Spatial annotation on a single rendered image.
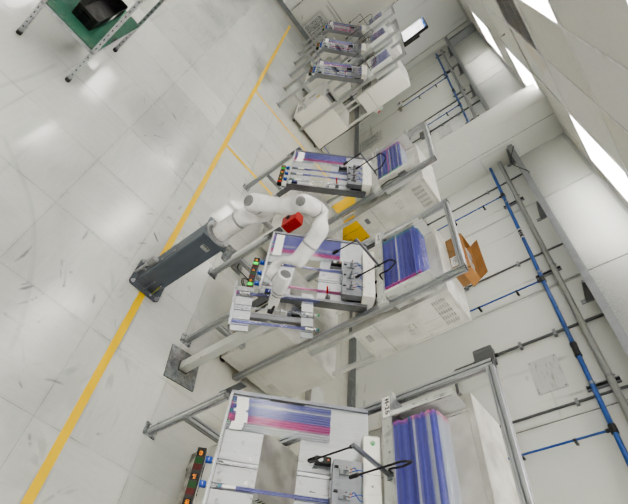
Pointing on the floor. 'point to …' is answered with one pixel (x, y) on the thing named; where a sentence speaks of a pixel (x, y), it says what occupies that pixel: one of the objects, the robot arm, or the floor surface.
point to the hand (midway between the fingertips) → (270, 309)
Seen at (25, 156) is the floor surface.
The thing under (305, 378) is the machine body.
